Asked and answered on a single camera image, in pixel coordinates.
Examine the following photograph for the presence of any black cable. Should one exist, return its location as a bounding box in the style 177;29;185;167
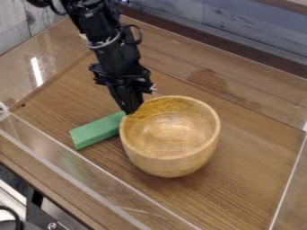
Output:
0;206;24;230

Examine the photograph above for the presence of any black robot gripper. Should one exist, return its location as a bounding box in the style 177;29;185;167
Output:
88;37;159;116

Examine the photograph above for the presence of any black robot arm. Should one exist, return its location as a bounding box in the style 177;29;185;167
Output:
25;0;155;114

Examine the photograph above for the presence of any clear acrylic enclosure wall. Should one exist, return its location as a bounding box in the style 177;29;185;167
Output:
0;0;307;230

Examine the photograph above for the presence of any brown wooden bowl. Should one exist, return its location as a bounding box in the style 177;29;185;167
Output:
120;95;221;178

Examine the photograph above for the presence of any black table leg bracket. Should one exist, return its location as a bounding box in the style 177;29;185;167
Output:
25;190;69;230

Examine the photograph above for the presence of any green rectangular block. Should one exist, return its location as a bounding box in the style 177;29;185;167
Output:
69;111;125;149

